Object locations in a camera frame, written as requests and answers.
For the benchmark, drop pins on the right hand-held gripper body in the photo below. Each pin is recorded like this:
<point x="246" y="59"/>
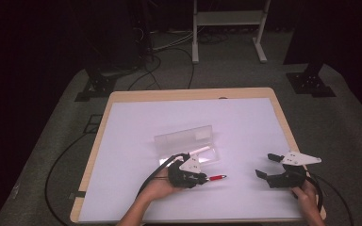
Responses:
<point x="287" y="180"/>

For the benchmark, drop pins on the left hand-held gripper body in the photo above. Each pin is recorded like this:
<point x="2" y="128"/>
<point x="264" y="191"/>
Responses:
<point x="187" y="174"/>

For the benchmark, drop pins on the red pen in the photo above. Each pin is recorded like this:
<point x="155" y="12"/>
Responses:
<point x="217" y="178"/>

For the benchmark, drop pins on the white pen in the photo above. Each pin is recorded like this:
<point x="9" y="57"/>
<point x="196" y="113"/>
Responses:
<point x="201" y="150"/>

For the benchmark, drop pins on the transparent plastic pencil case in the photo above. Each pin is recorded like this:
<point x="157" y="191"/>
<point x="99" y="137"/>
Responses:
<point x="182" y="141"/>

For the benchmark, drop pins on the person's right hand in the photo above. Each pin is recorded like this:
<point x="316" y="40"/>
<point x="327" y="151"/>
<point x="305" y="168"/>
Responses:
<point x="308" y="201"/>

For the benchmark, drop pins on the person's left hand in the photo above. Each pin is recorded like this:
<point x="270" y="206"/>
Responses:
<point x="160" y="188"/>

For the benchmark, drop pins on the white table mat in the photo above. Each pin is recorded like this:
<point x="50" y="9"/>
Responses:
<point x="238" y="125"/>

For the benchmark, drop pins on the black tape strip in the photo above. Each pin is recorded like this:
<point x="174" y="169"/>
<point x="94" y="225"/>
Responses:
<point x="77" y="195"/>

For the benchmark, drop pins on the black stand with base plate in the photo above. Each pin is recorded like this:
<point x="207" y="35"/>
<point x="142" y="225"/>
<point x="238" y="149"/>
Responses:
<point x="99" y="86"/>
<point x="309" y="83"/>

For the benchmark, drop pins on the white metal stand frame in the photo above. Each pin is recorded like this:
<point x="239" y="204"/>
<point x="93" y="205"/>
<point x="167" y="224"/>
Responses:
<point x="229" y="18"/>

